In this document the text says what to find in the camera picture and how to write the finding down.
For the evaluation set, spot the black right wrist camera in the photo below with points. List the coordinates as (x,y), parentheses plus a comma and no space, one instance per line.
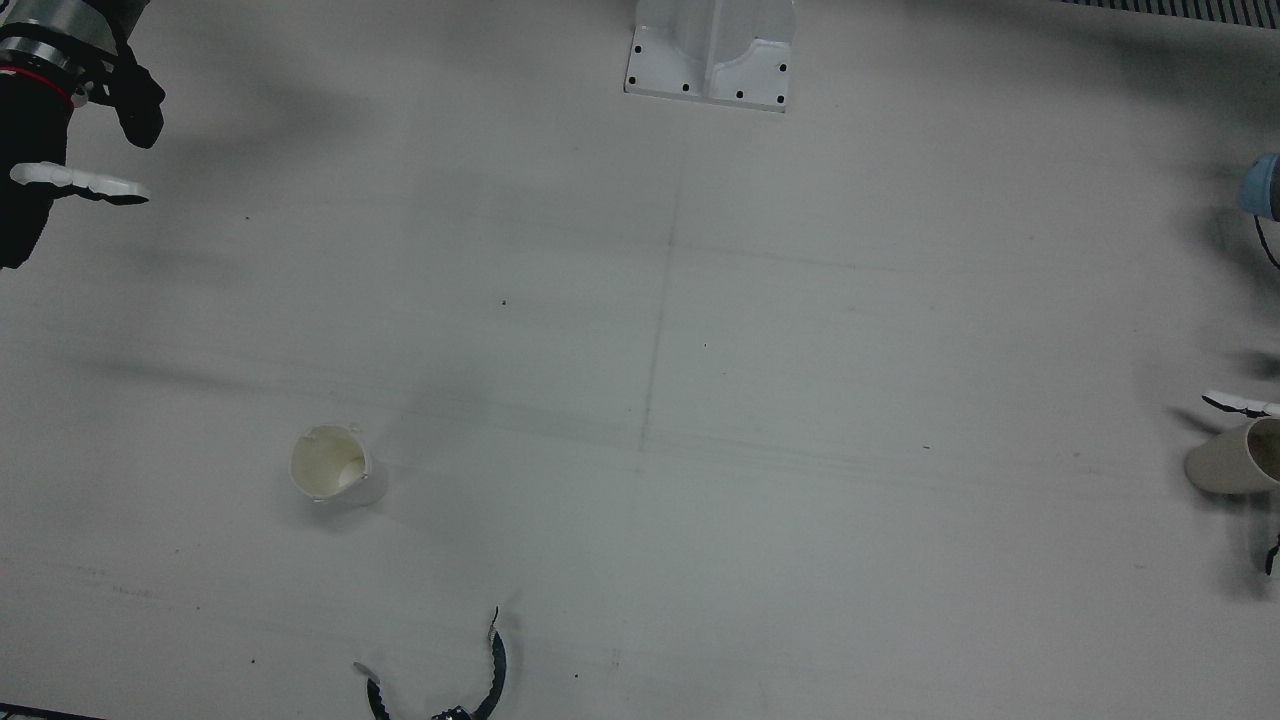
(140,110)

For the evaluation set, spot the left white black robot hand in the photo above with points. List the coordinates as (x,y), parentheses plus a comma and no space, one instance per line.
(1240,403)

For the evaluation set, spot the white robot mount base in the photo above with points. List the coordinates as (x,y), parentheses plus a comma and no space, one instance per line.
(680,50)

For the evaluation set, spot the right UR5e robot arm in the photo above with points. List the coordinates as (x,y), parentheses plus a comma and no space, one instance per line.
(50,20)

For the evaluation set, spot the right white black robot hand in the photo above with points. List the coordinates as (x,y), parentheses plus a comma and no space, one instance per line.
(25,150)

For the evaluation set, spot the grey slatted cover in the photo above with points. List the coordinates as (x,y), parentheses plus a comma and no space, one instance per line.
(1180,8)

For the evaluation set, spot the black white claw fixture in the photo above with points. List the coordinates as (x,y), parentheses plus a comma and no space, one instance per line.
(497,665)

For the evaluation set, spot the beige cup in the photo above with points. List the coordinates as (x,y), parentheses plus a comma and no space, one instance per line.
(1225,465)

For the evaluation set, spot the white plastic cup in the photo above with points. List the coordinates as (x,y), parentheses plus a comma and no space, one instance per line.
(325,465)

